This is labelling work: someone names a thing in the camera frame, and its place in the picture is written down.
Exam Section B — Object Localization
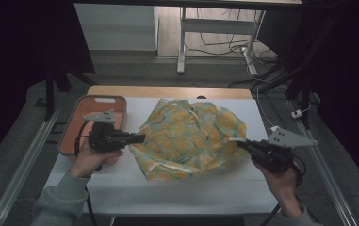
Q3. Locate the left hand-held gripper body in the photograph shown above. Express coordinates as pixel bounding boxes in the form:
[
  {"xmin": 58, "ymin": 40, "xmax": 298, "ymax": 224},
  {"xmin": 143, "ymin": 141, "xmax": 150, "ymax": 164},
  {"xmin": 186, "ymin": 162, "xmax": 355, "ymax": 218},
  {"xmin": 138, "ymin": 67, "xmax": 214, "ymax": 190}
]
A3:
[{"xmin": 82, "ymin": 108, "xmax": 135, "ymax": 154}]

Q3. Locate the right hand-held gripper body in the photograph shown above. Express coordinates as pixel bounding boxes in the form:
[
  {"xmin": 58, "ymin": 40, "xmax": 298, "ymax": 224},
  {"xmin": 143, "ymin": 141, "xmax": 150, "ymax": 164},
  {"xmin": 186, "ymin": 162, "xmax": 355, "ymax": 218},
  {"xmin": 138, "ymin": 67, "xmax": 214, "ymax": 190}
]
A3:
[{"xmin": 250, "ymin": 125, "xmax": 319, "ymax": 174}]

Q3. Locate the orange plastic basket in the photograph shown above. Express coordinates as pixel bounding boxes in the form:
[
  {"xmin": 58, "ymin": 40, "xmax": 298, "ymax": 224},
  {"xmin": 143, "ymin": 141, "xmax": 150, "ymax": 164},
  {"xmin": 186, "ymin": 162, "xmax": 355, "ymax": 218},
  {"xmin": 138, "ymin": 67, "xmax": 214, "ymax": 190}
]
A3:
[{"xmin": 57, "ymin": 94, "xmax": 128, "ymax": 166}]

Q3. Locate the yellow floral tote bag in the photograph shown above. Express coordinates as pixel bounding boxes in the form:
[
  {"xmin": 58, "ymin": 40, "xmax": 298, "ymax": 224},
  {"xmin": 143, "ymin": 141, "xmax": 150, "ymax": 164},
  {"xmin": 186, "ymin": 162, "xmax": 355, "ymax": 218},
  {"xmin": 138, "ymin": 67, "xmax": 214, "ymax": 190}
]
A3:
[{"xmin": 128, "ymin": 98, "xmax": 250, "ymax": 182}]

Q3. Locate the person's left hand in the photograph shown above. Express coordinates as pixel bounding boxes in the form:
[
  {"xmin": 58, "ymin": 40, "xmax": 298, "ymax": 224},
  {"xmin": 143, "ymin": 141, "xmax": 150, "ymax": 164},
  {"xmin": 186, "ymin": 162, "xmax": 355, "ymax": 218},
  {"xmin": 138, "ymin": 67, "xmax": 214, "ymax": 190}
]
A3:
[{"xmin": 69, "ymin": 139, "xmax": 125, "ymax": 179}]

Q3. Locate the person's right hand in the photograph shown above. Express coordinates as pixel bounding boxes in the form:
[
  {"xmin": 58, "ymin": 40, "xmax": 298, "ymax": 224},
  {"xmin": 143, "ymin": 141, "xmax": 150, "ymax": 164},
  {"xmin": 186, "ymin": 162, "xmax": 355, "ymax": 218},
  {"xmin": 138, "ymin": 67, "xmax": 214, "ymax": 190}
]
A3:
[{"xmin": 252, "ymin": 155, "xmax": 302, "ymax": 204}]

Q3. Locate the wooden table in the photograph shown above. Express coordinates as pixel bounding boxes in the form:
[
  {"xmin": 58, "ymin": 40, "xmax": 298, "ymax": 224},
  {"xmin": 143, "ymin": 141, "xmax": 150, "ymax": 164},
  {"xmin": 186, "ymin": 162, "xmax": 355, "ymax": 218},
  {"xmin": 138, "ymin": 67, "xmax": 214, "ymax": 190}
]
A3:
[{"xmin": 87, "ymin": 85, "xmax": 253, "ymax": 101}]

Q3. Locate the white table cover sheet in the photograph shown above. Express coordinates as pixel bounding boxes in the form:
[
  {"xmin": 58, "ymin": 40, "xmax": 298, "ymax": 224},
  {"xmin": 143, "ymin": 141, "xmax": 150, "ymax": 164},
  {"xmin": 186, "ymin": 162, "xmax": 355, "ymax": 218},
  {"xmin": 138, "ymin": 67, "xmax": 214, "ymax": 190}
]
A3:
[{"xmin": 41, "ymin": 96, "xmax": 281, "ymax": 217}]

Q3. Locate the black metal stand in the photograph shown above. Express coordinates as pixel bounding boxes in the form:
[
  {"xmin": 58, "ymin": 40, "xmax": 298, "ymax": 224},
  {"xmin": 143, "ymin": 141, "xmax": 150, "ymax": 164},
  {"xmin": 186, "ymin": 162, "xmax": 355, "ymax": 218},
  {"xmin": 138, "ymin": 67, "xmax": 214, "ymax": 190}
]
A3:
[
  {"xmin": 42, "ymin": 67, "xmax": 100, "ymax": 123},
  {"xmin": 257, "ymin": 0, "xmax": 345, "ymax": 130}
]

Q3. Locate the black curtain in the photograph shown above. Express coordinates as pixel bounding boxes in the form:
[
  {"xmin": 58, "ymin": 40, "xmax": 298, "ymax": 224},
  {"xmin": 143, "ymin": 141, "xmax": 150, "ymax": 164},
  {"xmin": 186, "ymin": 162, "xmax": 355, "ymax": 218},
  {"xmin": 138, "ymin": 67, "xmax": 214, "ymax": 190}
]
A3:
[
  {"xmin": 302, "ymin": 0, "xmax": 359, "ymax": 193},
  {"xmin": 0, "ymin": 0, "xmax": 96, "ymax": 172}
]

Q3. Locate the white cabinet panel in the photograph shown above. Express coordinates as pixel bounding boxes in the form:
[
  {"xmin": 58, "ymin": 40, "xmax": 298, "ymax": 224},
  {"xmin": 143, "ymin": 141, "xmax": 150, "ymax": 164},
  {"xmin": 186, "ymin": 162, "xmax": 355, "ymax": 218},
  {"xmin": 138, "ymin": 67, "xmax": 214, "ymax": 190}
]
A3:
[{"xmin": 73, "ymin": 3, "xmax": 160, "ymax": 52}]

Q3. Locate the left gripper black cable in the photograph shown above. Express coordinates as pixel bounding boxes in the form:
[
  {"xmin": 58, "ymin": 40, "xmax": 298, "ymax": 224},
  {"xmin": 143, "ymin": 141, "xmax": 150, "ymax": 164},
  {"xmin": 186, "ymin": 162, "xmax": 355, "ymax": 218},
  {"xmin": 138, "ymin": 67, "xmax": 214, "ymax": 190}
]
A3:
[{"xmin": 73, "ymin": 120, "xmax": 99, "ymax": 226}]

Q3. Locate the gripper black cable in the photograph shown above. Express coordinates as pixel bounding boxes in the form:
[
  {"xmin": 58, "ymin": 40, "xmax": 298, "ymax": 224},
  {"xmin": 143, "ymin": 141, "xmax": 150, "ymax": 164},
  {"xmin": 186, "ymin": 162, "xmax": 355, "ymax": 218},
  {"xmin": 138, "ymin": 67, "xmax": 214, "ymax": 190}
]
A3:
[
  {"xmin": 259, "ymin": 157, "xmax": 308, "ymax": 226},
  {"xmin": 73, "ymin": 120, "xmax": 99, "ymax": 226}
]

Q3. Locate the aluminium floor rail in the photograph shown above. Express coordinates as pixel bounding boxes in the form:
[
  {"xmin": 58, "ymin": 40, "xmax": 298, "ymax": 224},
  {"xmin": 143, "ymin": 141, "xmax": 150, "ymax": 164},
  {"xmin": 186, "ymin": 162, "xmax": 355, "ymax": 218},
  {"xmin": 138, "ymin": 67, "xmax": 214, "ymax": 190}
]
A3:
[
  {"xmin": 288, "ymin": 100, "xmax": 359, "ymax": 226},
  {"xmin": 0, "ymin": 106, "xmax": 62, "ymax": 226}
]

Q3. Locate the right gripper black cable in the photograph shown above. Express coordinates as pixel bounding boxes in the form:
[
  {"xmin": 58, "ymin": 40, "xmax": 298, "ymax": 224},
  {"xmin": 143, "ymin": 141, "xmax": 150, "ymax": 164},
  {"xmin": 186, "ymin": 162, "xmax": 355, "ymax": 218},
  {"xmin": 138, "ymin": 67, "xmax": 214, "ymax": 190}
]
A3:
[{"xmin": 259, "ymin": 157, "xmax": 308, "ymax": 226}]

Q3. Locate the tangle of black floor cables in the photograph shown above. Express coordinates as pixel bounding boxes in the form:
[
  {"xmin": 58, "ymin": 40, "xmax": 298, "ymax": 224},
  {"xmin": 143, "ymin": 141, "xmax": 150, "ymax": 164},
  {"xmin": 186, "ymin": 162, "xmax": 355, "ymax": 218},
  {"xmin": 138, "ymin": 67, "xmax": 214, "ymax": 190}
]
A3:
[{"xmin": 183, "ymin": 8, "xmax": 284, "ymax": 89}]

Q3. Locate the white metal desk frame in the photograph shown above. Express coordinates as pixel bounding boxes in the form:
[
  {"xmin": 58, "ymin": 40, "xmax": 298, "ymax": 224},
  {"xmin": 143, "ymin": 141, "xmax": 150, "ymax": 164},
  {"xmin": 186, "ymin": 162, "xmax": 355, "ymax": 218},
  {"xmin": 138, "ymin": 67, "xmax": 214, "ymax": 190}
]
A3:
[{"xmin": 176, "ymin": 6, "xmax": 267, "ymax": 76}]

